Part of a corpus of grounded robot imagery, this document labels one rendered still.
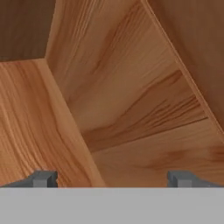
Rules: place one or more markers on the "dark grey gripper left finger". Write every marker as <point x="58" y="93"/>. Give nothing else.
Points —
<point x="43" y="178"/>

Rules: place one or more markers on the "wooden cabinet door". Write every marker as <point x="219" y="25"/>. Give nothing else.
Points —
<point x="201" y="43"/>

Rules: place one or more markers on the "wooden cabinet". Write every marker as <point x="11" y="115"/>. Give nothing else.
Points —
<point x="116" y="87"/>

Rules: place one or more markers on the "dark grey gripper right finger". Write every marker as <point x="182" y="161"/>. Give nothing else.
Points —
<point x="180" y="179"/>

